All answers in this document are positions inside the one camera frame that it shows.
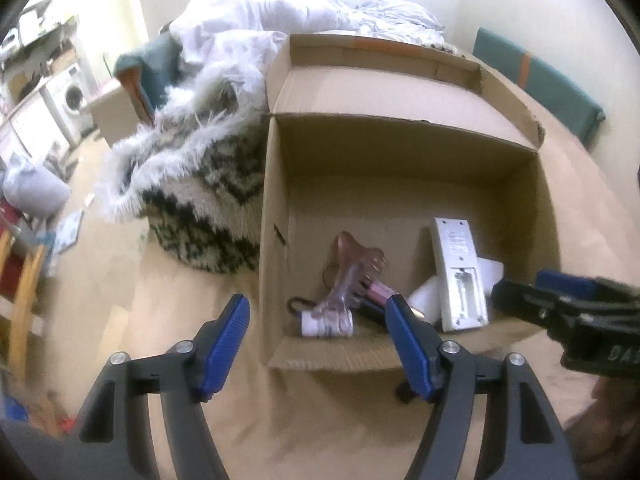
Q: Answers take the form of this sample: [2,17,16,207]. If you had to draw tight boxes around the grey stuffed bag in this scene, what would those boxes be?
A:
[2,154,70,219]

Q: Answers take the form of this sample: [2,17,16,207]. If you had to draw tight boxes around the brown cardboard box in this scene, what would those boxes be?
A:
[257,34,561,373]

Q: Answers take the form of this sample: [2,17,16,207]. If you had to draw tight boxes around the white pill bottle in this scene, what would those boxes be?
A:
[299,310,355,338]

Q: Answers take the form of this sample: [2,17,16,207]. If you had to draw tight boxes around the yellow wooden chair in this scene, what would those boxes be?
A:
[1,244,47,384]

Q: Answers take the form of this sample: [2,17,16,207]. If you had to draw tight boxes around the white bedding pile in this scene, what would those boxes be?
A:
[169,0,457,73]

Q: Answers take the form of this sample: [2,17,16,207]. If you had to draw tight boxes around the black cylindrical device with strap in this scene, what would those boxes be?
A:
[286,296,386,327]

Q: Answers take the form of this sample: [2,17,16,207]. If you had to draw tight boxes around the white wall charger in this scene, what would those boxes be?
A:
[477,257,504,289]

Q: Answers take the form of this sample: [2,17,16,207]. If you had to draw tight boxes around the white rounded case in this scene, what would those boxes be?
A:
[407,275,442,325]

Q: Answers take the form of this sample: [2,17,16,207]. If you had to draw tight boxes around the white washing machine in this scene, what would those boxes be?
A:
[42,62,96,148]

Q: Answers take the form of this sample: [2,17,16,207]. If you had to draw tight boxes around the teal armchair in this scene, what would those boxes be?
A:
[113,30,182,125]

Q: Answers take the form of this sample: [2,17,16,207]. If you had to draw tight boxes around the black white furry blanket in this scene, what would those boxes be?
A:
[96,62,269,274]

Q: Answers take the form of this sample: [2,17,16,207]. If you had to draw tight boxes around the pink translucent scraping comb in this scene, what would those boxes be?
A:
[311,231,387,318]

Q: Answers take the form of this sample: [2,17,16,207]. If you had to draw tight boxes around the pink gold-tipped tube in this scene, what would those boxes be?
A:
[364,281,398,308]

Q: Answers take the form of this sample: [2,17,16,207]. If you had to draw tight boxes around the green cushion with orange stripe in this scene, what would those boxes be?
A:
[473,27,606,148]

